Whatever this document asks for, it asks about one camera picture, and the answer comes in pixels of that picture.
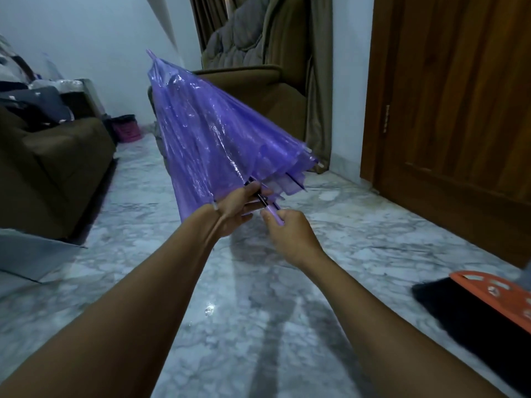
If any person's right hand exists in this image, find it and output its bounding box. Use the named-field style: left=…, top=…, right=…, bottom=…
left=261, top=209, right=326, bottom=271

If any person's left hand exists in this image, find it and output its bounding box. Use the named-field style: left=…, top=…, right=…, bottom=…
left=214, top=182, right=273, bottom=239

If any purple transparent umbrella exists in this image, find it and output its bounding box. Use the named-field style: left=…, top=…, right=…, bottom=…
left=146, top=49, right=325, bottom=227

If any person's left forearm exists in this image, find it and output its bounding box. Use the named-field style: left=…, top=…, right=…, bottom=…
left=0, top=204, right=221, bottom=398

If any person's right forearm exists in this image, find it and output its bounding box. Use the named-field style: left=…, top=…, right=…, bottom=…
left=300, top=249, right=507, bottom=398

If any brown armchair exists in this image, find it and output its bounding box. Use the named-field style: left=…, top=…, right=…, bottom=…
left=148, top=0, right=309, bottom=162

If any pink and black basket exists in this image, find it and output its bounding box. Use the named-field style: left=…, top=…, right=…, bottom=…
left=110, top=114, right=144, bottom=144

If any grey quilted blanket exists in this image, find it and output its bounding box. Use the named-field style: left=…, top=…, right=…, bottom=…
left=202, top=0, right=272, bottom=71

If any brown sofa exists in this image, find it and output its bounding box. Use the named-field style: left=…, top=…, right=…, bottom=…
left=0, top=78, right=118, bottom=241

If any brown wooden door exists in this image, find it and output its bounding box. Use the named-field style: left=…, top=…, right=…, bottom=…
left=360, top=0, right=531, bottom=268

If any orange broom with black bristles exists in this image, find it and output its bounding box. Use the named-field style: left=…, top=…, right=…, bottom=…
left=412, top=271, right=531, bottom=396

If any grey flat sheet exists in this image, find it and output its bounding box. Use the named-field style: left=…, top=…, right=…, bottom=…
left=0, top=229, right=87, bottom=299

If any pile of clothes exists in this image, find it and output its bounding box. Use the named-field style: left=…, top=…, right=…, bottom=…
left=0, top=35, right=85, bottom=131

